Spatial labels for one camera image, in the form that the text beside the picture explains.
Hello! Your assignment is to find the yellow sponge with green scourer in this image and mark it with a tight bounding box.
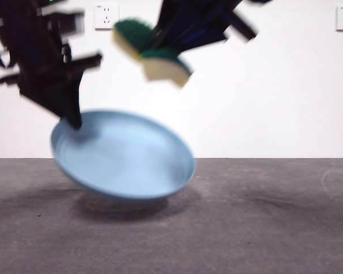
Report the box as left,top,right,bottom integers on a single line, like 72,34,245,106
112,18,194,88

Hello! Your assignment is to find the blue round plate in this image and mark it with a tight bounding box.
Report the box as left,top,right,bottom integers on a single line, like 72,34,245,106
50,110,196,204

